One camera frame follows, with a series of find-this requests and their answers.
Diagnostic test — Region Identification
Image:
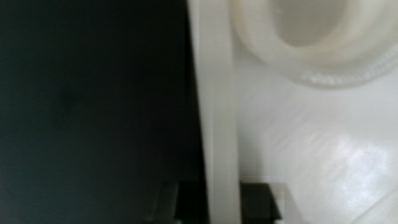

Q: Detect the white square table top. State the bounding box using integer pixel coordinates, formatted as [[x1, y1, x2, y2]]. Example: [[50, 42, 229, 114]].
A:
[[187, 0, 398, 224]]

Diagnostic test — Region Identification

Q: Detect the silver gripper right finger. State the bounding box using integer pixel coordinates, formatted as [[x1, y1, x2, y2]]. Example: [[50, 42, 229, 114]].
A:
[[236, 181, 309, 224]]

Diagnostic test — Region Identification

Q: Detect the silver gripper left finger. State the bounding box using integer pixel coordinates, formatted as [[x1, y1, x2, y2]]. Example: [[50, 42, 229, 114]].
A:
[[144, 181, 208, 224]]

